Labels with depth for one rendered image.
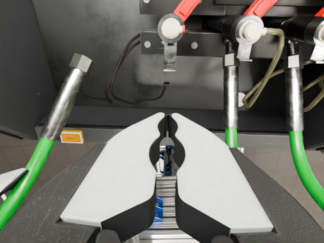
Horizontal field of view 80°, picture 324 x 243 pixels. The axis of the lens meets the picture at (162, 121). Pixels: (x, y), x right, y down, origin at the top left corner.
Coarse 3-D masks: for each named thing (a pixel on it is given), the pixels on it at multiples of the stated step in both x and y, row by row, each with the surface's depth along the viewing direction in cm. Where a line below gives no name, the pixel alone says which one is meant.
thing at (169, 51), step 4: (164, 44) 21; (176, 44) 21; (164, 48) 21; (168, 48) 21; (172, 48) 21; (176, 48) 21; (164, 52) 22; (168, 52) 22; (172, 52) 22; (164, 56) 22; (168, 56) 22; (172, 56) 22; (164, 60) 22; (168, 60) 22; (172, 60) 22; (164, 64) 22; (168, 64) 22; (172, 64) 22
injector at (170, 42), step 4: (164, 16) 20; (168, 16) 20; (172, 16) 20; (176, 16) 20; (160, 20) 20; (164, 20) 21; (180, 20) 20; (160, 24) 20; (180, 24) 20; (160, 28) 20; (160, 32) 20; (160, 36) 21; (180, 36) 20; (164, 40) 21; (168, 40) 21; (172, 40) 21; (176, 40) 21; (168, 44) 25; (172, 44) 25
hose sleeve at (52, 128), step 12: (72, 72) 21; (84, 72) 21; (72, 84) 20; (60, 96) 20; (72, 96) 21; (60, 108) 20; (48, 120) 20; (60, 120) 20; (48, 132) 20; (60, 132) 21
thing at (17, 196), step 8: (40, 144) 20; (48, 144) 20; (40, 152) 20; (48, 152) 20; (32, 160) 19; (40, 160) 20; (32, 168) 19; (40, 168) 20; (24, 176) 19; (32, 176) 19; (24, 184) 18; (32, 184) 19; (16, 192) 18; (24, 192) 18; (8, 200) 18; (16, 200) 18; (0, 208) 17; (8, 208) 17; (16, 208) 18; (0, 216) 17; (8, 216) 17; (0, 224) 16
